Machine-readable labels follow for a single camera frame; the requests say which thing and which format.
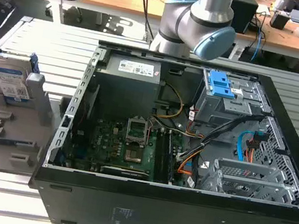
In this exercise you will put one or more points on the black box on desk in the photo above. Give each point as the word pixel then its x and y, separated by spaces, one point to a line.
pixel 243 12

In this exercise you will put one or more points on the CPU socket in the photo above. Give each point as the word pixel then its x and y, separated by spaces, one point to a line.
pixel 137 131

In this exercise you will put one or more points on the black graphics card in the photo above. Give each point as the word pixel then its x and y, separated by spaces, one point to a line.
pixel 124 172

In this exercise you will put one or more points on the grey parts rack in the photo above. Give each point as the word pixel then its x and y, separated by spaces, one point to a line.
pixel 19 129

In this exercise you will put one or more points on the square chipset heatsink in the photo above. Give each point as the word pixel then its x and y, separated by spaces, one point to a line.
pixel 133 156

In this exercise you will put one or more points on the black open PC case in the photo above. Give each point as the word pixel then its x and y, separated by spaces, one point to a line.
pixel 149 213

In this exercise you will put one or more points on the blue disk bay latch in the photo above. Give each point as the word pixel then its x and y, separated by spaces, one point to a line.
pixel 219 83

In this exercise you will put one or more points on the small black container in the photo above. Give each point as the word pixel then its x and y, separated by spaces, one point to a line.
pixel 279 20

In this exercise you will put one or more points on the grey metal drive cage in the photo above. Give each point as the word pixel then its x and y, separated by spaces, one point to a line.
pixel 225 108

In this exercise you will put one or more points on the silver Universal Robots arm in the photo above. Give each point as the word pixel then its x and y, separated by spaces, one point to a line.
pixel 208 6

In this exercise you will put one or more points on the hard disk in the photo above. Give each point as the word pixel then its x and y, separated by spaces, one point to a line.
pixel 7 78

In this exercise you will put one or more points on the green motherboard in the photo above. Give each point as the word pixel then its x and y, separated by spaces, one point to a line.
pixel 109 142

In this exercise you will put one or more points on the silver disk bay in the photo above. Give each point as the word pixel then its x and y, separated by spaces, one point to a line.
pixel 242 175

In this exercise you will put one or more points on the grey power supply unit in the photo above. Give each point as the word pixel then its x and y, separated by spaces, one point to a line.
pixel 124 90

